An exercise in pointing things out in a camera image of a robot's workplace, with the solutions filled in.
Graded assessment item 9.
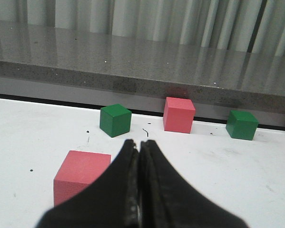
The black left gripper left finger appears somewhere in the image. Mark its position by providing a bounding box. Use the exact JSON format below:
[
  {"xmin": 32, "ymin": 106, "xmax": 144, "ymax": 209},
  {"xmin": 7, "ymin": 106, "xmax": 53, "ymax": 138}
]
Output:
[{"xmin": 37, "ymin": 140, "xmax": 139, "ymax": 228}]

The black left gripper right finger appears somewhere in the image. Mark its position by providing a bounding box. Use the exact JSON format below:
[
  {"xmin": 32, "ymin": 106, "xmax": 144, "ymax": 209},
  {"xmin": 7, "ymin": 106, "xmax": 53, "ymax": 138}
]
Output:
[{"xmin": 139, "ymin": 140, "xmax": 247, "ymax": 228}]

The near pink cube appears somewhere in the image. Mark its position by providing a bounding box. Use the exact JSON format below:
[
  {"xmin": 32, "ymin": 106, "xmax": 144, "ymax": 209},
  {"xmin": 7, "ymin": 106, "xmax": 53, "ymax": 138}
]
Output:
[{"xmin": 53, "ymin": 151, "xmax": 111, "ymax": 206}]

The pink cube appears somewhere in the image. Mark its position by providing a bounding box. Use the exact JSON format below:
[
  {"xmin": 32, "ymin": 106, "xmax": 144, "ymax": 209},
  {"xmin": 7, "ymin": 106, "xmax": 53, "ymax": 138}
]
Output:
[
  {"xmin": 163, "ymin": 97, "xmax": 196, "ymax": 133},
  {"xmin": 53, "ymin": 151, "xmax": 111, "ymax": 206}
]

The left green cube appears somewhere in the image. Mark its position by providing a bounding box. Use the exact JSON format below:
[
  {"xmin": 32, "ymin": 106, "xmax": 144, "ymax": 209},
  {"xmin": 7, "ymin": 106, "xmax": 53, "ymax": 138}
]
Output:
[{"xmin": 99, "ymin": 104, "xmax": 132, "ymax": 137}]

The green cube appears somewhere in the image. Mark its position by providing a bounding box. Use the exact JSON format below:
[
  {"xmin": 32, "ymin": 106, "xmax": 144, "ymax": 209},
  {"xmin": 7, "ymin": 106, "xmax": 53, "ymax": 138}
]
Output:
[
  {"xmin": 226, "ymin": 110, "xmax": 259, "ymax": 141},
  {"xmin": 99, "ymin": 104, "xmax": 132, "ymax": 137}
]

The far pink cube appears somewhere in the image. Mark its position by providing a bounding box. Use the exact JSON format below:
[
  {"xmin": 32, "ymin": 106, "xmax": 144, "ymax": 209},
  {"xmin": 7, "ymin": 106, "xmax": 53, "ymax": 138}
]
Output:
[{"xmin": 163, "ymin": 97, "xmax": 196, "ymax": 133}]

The right green cube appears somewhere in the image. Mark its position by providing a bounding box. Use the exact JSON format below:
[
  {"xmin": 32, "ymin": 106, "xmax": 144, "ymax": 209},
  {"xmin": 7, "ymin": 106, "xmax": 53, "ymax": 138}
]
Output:
[{"xmin": 226, "ymin": 110, "xmax": 259, "ymax": 141}]

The grey stone counter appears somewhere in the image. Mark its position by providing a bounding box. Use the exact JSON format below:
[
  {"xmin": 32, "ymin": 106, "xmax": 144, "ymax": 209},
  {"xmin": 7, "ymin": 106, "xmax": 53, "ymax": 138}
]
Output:
[{"xmin": 0, "ymin": 21, "xmax": 285, "ymax": 114}]

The grey pleated curtain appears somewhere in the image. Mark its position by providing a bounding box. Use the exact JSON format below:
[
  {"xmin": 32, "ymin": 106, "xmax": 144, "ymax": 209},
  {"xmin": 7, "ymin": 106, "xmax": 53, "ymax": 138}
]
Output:
[{"xmin": 0, "ymin": 0, "xmax": 285, "ymax": 57}]

